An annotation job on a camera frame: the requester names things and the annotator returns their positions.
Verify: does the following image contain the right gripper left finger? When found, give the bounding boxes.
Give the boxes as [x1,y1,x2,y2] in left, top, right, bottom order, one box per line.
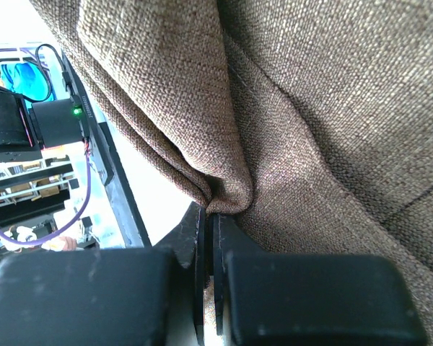
[0,204,206,345]

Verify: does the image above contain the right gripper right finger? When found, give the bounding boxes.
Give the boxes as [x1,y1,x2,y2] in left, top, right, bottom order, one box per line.
[209,214,429,345]

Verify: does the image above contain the brown cloth napkin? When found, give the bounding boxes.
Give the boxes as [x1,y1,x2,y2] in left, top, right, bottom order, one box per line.
[32,1,433,345]

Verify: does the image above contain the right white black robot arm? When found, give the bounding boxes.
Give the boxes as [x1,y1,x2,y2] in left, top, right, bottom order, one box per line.
[0,55,428,345]

